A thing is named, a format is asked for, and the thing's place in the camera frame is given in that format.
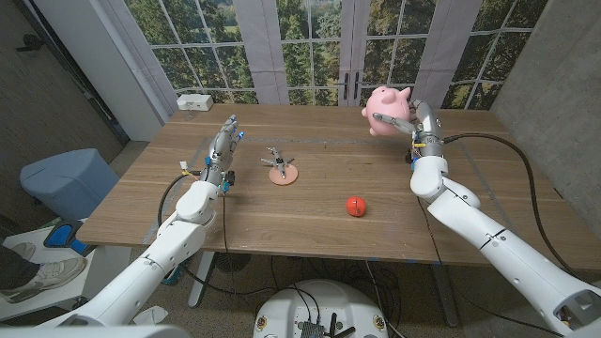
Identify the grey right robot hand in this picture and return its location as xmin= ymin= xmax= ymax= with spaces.
xmin=373 ymin=99 xmax=445 ymax=160

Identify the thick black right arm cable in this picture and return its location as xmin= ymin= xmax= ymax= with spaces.
xmin=443 ymin=132 xmax=588 ymax=284

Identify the white table leg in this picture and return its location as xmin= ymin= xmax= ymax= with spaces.
xmin=188 ymin=251 xmax=216 ymax=309

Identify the blue-grey bin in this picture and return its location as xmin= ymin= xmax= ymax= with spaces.
xmin=19 ymin=147 xmax=121 ymax=222

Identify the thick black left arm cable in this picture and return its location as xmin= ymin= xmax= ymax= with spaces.
xmin=157 ymin=172 xmax=204 ymax=230

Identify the black door handle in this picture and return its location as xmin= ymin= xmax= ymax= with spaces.
xmin=15 ymin=33 xmax=46 ymax=53

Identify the thin black left arm wire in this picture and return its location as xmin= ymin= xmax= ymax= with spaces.
xmin=221 ymin=192 xmax=230 ymax=255

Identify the grey sneaker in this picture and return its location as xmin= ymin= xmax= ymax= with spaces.
xmin=0 ymin=255 xmax=88 ymax=304

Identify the teal plastic object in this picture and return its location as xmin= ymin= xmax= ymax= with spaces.
xmin=159 ymin=257 xmax=192 ymax=286

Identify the thin black arm wire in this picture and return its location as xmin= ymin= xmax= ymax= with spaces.
xmin=415 ymin=195 xmax=445 ymax=265
xmin=221 ymin=192 xmax=230 ymax=255

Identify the white platform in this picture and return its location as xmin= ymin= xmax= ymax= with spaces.
xmin=0 ymin=225 xmax=132 ymax=323

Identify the blue and black foot pedal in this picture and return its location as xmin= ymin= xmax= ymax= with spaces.
xmin=43 ymin=220 xmax=98 ymax=257

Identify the crumpled white tissue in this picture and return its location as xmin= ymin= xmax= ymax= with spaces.
xmin=132 ymin=305 xmax=169 ymax=326

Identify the dark trouser leg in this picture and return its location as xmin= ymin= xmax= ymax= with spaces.
xmin=0 ymin=246 xmax=41 ymax=291

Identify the toy airplane on round stand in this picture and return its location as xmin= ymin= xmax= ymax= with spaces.
xmin=260 ymin=146 xmax=300 ymax=186

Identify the thin black right arm wire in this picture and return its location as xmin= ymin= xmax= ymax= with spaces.
xmin=415 ymin=195 xmax=445 ymax=265

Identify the red ball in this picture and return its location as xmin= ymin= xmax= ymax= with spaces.
xmin=346 ymin=196 xmax=368 ymax=218

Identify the printed window backdrop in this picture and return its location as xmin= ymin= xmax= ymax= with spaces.
xmin=96 ymin=0 xmax=550 ymax=112

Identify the grey table leg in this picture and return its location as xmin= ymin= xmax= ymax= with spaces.
xmin=430 ymin=262 xmax=460 ymax=329

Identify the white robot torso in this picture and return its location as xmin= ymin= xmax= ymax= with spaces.
xmin=0 ymin=324 xmax=193 ymax=338

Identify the pink plastic piggy bank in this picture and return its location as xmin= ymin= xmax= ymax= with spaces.
xmin=361 ymin=85 xmax=412 ymax=137

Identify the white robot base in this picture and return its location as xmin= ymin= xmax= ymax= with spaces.
xmin=253 ymin=279 xmax=390 ymax=338

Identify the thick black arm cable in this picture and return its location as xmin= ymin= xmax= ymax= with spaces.
xmin=157 ymin=172 xmax=204 ymax=230
xmin=443 ymin=132 xmax=588 ymax=284

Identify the white box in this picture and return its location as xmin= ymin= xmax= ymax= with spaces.
xmin=176 ymin=93 xmax=214 ymax=113

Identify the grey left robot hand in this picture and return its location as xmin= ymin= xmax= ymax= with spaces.
xmin=199 ymin=114 xmax=245 ymax=193

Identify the dark round fan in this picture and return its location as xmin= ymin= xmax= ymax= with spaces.
xmin=214 ymin=252 xmax=253 ymax=274

